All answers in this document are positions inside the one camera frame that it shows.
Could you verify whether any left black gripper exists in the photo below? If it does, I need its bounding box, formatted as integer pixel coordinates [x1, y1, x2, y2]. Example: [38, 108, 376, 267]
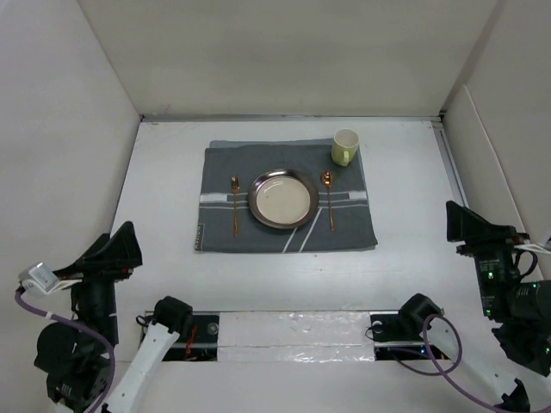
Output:
[56, 217, 143, 343]

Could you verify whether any copper spoon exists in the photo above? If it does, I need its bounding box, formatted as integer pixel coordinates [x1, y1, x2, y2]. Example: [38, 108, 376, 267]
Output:
[321, 170, 335, 231]

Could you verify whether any grey striped cloth placemat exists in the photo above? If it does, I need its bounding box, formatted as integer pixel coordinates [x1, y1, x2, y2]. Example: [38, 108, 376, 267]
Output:
[195, 139, 378, 254]

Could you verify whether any white foil-covered front block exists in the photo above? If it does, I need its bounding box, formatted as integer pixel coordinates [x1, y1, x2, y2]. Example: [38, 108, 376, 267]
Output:
[217, 311, 375, 363]

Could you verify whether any round metal plate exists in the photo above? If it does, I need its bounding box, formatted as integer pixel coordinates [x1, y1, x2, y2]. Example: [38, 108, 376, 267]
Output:
[247, 169, 319, 230]

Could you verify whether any copper fork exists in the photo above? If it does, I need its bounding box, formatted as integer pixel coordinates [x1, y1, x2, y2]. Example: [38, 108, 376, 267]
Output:
[231, 175, 240, 237]

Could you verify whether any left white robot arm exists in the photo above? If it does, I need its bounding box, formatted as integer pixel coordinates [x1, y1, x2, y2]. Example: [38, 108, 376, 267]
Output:
[34, 221, 193, 412]

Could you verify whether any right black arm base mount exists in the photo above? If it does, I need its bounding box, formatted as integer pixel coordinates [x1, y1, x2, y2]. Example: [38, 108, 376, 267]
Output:
[365, 293, 444, 361]

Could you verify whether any pale green cup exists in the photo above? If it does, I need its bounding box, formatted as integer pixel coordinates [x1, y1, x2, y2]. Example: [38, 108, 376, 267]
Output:
[331, 129, 359, 167]

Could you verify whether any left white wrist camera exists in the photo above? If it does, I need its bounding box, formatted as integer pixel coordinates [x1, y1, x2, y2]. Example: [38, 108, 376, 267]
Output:
[18, 262, 81, 297]

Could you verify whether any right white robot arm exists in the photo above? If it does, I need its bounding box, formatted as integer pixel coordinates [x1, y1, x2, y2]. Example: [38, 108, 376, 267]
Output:
[398, 200, 550, 412]

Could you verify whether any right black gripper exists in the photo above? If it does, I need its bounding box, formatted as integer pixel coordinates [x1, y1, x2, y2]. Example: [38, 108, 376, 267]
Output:
[443, 197, 527, 315]

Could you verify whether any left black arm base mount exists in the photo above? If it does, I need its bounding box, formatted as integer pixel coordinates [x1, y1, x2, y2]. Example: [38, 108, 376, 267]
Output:
[135, 296, 220, 362]

